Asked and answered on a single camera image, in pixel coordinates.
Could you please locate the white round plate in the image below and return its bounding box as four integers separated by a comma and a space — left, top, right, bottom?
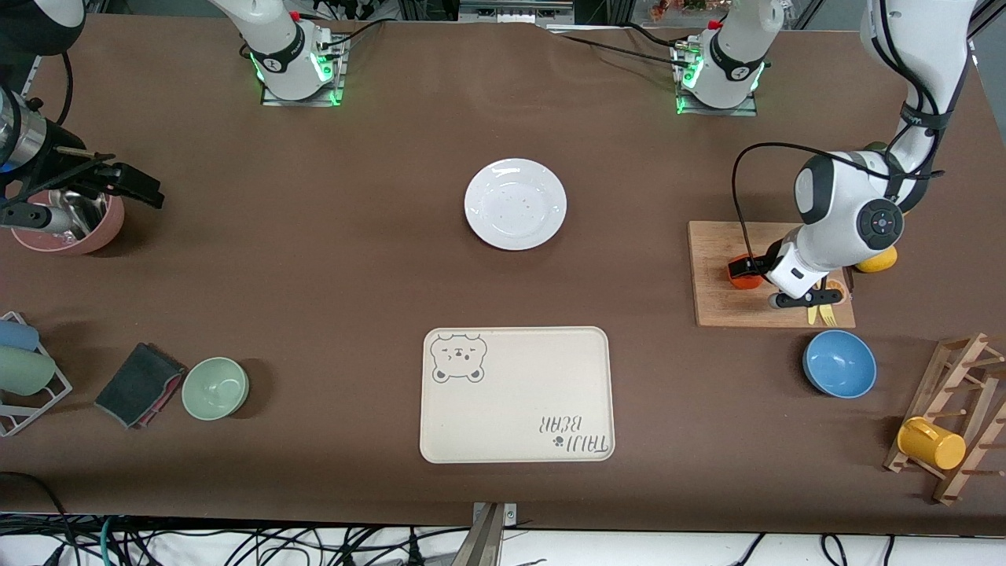
464, 158, 568, 252

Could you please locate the steel spoon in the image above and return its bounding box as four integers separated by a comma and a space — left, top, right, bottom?
51, 193, 107, 241

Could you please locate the bamboo cutting board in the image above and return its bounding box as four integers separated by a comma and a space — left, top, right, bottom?
688, 221, 856, 329

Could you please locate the pink bowl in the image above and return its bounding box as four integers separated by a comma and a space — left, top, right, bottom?
9, 189, 125, 255

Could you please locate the blue bowl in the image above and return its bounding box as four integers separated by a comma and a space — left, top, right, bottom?
802, 329, 878, 400

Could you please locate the light blue cup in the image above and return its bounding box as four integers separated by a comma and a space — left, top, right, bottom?
0, 318, 40, 352

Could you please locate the pale green cup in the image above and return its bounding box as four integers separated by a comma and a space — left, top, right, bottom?
0, 346, 57, 396

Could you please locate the dark grey folded cloth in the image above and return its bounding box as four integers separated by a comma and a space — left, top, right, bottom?
94, 342, 185, 429

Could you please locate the pink folded cloth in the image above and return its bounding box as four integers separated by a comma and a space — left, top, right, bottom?
134, 368, 188, 430

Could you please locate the wooden cup rack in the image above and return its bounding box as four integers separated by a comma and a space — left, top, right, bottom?
883, 333, 1006, 505

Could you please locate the pale green bowl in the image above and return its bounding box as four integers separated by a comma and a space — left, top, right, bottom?
182, 357, 251, 422

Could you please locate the yellow mug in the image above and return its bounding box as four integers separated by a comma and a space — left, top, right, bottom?
897, 417, 967, 472

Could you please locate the cream bear print tray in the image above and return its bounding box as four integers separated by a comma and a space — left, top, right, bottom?
419, 326, 616, 465

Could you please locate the aluminium corner extrusion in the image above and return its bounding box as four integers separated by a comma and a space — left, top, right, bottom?
967, 0, 1006, 53

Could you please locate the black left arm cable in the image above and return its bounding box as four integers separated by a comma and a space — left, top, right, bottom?
732, 0, 971, 264

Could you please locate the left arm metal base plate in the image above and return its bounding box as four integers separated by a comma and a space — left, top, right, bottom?
674, 39, 759, 117

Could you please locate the white wire rack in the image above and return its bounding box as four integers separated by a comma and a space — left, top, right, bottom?
0, 311, 74, 438

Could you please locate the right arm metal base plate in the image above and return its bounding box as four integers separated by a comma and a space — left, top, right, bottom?
261, 35, 347, 108

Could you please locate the black cable at left base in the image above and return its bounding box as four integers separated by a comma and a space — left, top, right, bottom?
546, 30, 692, 65

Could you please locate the black cable at base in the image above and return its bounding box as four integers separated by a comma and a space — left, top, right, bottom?
546, 30, 692, 65
318, 17, 387, 50

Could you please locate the black cable at right base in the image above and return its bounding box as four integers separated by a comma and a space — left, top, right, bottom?
318, 17, 387, 50

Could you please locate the black floor cable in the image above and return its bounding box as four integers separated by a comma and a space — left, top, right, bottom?
0, 470, 79, 566

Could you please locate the aluminium frame profile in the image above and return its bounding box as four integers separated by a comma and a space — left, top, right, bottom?
458, 0, 576, 24

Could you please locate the metal bracket at table edge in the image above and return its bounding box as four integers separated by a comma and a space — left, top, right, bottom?
470, 502, 518, 566

